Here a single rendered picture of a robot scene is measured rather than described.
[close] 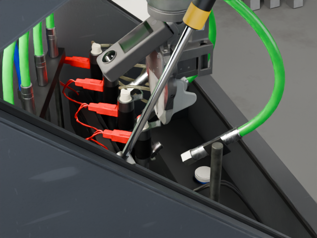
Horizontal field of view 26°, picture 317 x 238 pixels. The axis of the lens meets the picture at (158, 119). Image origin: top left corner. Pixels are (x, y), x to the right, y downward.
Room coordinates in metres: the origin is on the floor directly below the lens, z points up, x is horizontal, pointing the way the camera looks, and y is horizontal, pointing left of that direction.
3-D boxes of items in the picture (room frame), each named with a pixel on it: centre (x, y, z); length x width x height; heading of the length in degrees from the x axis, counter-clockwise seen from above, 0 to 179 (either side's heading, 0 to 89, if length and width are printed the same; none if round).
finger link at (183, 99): (0.86, -0.03, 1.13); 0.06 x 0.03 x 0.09; 112
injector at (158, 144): (0.86, 0.02, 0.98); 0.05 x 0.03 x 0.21; 112
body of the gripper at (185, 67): (0.88, -0.03, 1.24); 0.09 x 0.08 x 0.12; 112
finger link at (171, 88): (0.85, -0.01, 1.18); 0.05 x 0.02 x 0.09; 22
